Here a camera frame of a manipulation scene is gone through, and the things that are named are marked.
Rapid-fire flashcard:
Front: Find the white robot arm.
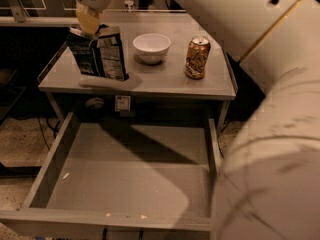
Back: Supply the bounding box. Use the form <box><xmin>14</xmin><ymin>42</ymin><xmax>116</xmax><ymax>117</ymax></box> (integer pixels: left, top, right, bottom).
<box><xmin>175</xmin><ymin>0</ymin><xmax>320</xmax><ymax>240</ymax></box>

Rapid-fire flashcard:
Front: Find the blue chip bag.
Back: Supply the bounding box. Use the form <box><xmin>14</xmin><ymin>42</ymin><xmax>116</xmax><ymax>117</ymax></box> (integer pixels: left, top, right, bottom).
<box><xmin>66</xmin><ymin>24</ymin><xmax>129</xmax><ymax>81</ymax></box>

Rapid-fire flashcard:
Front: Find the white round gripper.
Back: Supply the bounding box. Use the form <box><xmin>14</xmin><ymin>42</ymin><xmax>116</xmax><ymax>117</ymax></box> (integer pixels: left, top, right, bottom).
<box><xmin>76</xmin><ymin>0</ymin><xmax>111</xmax><ymax>35</ymax></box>

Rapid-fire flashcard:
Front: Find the white ceramic bowl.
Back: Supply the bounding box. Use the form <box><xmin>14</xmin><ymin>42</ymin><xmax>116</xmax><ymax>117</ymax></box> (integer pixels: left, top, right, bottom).
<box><xmin>133</xmin><ymin>33</ymin><xmax>171</xmax><ymax>64</ymax></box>

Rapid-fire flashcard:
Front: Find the open grey top drawer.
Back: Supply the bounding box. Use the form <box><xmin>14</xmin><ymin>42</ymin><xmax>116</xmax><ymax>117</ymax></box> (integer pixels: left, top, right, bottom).
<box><xmin>0</xmin><ymin>113</ymin><xmax>219</xmax><ymax>240</ymax></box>

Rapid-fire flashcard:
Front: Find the white crumb in drawer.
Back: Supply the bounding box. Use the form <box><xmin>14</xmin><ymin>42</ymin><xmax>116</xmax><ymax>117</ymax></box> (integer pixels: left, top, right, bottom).
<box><xmin>62</xmin><ymin>172</ymin><xmax>70</xmax><ymax>180</ymax></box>

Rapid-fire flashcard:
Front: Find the plastic bottle in background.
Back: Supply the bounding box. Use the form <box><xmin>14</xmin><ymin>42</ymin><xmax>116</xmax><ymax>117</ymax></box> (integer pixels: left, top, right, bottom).
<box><xmin>124</xmin><ymin>0</ymin><xmax>135</xmax><ymax>12</ymax></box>

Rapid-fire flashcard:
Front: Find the white label tag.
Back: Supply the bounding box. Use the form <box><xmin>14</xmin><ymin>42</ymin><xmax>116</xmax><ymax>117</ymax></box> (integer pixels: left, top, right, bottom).
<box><xmin>115</xmin><ymin>95</ymin><xmax>131</xmax><ymax>111</ymax></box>

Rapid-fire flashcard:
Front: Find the orange soda can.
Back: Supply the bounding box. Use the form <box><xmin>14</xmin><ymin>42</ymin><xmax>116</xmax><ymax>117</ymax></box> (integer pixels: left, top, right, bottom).
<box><xmin>185</xmin><ymin>36</ymin><xmax>211</xmax><ymax>79</ymax></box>

